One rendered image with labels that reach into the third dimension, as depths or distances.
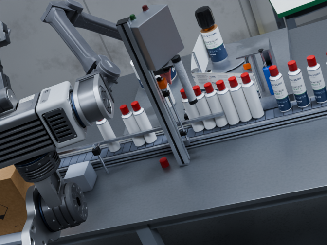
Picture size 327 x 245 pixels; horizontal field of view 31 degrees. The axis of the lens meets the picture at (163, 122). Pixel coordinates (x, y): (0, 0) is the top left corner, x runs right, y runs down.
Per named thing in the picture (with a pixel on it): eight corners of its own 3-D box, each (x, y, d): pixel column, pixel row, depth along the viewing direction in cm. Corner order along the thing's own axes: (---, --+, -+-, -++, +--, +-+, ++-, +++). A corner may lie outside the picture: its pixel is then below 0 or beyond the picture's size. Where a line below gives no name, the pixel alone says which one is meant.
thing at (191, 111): (206, 124, 257) (190, 85, 247) (205, 131, 253) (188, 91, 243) (194, 127, 259) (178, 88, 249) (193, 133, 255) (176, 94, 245)
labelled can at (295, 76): (310, 99, 243) (297, 57, 233) (310, 106, 239) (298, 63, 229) (297, 103, 245) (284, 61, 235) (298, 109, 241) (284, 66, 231)
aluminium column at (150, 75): (190, 158, 249) (129, 16, 217) (189, 164, 246) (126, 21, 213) (180, 160, 251) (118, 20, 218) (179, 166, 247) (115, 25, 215)
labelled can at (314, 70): (328, 95, 241) (316, 52, 231) (329, 102, 237) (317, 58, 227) (315, 98, 242) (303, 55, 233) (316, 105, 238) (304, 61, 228)
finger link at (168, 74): (161, 82, 262) (153, 64, 257) (176, 78, 260) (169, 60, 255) (160, 90, 256) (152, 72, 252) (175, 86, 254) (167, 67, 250)
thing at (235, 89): (252, 113, 250) (238, 73, 240) (252, 120, 246) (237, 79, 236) (240, 116, 252) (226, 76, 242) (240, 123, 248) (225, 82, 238)
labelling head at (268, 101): (285, 88, 257) (269, 37, 244) (286, 104, 246) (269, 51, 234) (254, 96, 261) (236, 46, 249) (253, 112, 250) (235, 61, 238)
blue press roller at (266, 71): (281, 97, 249) (270, 64, 241) (281, 101, 246) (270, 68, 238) (273, 99, 250) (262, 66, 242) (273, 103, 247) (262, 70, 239)
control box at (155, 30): (185, 47, 230) (167, 4, 221) (156, 71, 221) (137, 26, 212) (167, 46, 237) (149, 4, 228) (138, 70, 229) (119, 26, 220)
